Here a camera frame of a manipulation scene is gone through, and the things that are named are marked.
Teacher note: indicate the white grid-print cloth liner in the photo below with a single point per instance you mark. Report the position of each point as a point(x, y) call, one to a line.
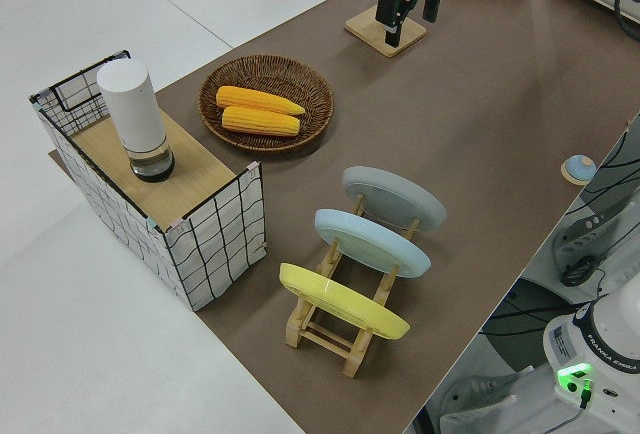
point(210, 249)

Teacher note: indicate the pink binder clip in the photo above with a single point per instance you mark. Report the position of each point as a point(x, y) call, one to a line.
point(253, 170)
point(177, 225)

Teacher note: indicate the brown wicker basket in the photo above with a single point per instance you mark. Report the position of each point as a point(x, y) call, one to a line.
point(265, 71)

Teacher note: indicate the black base connector plug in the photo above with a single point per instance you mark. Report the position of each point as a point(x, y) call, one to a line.
point(586, 391)

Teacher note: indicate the brown table mat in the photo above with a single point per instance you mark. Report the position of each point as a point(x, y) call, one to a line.
point(500, 104)

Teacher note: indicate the yellow corn cob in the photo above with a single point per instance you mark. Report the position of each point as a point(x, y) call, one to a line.
point(260, 122)
point(255, 99)

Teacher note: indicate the light wooden shelf block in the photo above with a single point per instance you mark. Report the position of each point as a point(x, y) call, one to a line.
point(200, 174)

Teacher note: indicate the wooden plate rack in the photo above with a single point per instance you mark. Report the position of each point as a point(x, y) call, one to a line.
point(325, 341)

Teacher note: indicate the yellow plate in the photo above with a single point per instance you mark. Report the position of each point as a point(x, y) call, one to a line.
point(340, 301)

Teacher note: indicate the blue binder clip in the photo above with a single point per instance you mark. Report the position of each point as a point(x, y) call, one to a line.
point(150, 223)

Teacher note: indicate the blue dome desk bell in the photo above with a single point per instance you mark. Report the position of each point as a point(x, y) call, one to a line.
point(579, 168)

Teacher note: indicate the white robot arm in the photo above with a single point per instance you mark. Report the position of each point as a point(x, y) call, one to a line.
point(600, 334)

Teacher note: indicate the gray plate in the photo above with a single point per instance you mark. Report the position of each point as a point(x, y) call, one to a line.
point(395, 196)

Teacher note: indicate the wooden mug tree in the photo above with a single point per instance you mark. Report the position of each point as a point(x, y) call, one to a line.
point(367, 29)

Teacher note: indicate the light blue plate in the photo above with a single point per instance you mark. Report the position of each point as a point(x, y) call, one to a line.
point(370, 241)

